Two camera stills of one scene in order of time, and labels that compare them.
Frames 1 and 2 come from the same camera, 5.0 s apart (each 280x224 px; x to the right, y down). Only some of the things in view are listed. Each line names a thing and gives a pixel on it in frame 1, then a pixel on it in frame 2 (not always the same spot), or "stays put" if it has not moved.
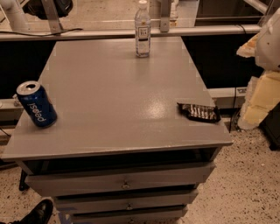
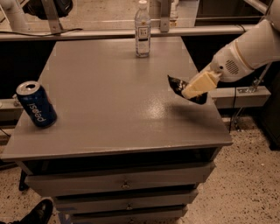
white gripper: x=269 y=45 to x=228 y=65
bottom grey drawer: x=148 y=215 stays put
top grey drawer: x=120 y=180 stays put
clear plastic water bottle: x=143 y=31 stays put
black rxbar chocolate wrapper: x=200 y=112 to x=178 y=85
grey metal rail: x=122 y=34 stays put
